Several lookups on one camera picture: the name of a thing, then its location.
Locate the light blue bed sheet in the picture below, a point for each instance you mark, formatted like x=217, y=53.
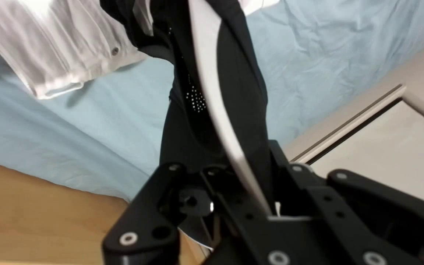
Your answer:
x=74, y=132

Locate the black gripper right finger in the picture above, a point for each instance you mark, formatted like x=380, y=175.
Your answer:
x=360, y=215

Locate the black cap with white trim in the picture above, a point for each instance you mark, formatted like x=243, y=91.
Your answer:
x=242, y=88

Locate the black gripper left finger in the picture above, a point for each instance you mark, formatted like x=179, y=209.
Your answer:
x=173, y=196

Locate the white shorts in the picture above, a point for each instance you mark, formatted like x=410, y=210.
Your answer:
x=51, y=44

